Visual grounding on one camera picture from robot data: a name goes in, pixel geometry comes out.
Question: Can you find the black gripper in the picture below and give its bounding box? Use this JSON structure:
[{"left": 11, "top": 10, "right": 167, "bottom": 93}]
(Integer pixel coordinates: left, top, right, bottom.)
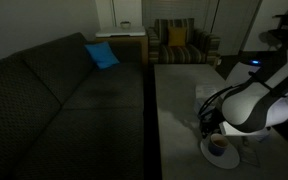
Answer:
[{"left": 198, "top": 111, "right": 225, "bottom": 141}]

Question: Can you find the white plate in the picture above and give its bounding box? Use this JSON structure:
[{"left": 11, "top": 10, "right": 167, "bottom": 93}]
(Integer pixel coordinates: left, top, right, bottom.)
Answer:
[{"left": 199, "top": 137, "right": 241, "bottom": 170}]

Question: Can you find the grey coffee table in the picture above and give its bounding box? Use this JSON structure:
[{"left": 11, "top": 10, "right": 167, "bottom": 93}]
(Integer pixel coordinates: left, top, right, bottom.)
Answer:
[{"left": 153, "top": 63, "right": 288, "bottom": 180}]

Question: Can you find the clear flat plastic packet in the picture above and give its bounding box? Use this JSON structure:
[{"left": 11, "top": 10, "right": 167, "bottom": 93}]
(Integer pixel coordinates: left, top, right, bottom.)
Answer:
[{"left": 239, "top": 146, "right": 262, "bottom": 168}]

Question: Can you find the striped armchair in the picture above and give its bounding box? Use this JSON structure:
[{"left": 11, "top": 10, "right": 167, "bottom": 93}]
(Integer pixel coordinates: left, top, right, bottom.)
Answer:
[{"left": 146, "top": 18, "right": 222, "bottom": 66}]

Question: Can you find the yellow throw pillow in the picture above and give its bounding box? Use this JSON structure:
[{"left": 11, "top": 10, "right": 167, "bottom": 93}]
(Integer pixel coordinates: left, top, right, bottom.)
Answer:
[{"left": 167, "top": 26, "right": 188, "bottom": 48}]

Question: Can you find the blue throw pillow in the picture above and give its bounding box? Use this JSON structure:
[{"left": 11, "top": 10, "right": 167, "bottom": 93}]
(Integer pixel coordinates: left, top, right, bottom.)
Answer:
[{"left": 83, "top": 41, "right": 121, "bottom": 70}]

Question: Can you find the white board on side table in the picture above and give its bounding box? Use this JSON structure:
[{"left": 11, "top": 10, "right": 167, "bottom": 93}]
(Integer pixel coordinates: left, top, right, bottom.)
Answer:
[{"left": 95, "top": 26, "right": 147, "bottom": 38}]

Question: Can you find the dark textured fabric sofa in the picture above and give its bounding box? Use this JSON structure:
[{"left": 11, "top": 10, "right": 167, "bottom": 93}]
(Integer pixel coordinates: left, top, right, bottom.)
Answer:
[{"left": 0, "top": 32, "right": 148, "bottom": 180}]

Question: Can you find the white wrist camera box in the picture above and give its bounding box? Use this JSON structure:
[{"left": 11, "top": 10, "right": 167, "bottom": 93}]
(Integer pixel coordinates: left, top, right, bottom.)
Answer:
[{"left": 222, "top": 120, "right": 272, "bottom": 138}]

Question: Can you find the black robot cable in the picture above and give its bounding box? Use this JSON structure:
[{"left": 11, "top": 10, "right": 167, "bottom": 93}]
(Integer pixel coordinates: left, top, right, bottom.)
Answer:
[{"left": 197, "top": 84, "right": 248, "bottom": 134}]

